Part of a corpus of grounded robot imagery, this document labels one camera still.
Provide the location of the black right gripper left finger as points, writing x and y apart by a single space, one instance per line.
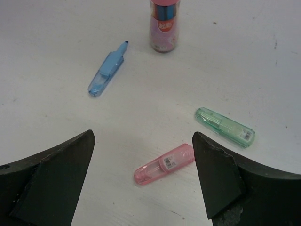
44 189

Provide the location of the pink glue stick bottle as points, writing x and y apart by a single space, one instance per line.
164 28

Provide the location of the green correction tape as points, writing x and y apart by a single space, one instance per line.
228 128

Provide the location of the pink correction tape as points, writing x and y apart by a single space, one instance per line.
164 165

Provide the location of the blue correction tape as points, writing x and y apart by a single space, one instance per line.
107 70

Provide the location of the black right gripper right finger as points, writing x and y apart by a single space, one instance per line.
238 191

